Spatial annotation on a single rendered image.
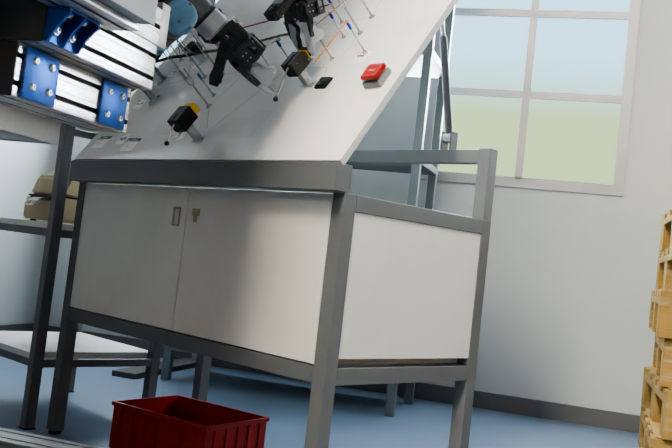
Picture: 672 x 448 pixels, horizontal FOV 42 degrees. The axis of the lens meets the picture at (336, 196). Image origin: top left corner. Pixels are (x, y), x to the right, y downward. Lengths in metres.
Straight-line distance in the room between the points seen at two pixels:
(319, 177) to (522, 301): 2.54
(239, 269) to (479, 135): 2.45
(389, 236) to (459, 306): 0.36
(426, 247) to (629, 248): 2.28
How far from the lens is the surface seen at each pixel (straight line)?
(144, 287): 2.55
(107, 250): 2.73
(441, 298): 2.30
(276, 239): 2.13
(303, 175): 2.03
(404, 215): 2.15
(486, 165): 2.44
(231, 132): 2.37
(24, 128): 1.66
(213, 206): 2.33
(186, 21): 2.03
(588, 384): 4.41
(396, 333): 2.17
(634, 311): 4.39
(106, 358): 3.13
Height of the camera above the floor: 0.65
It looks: 4 degrees up
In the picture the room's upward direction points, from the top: 7 degrees clockwise
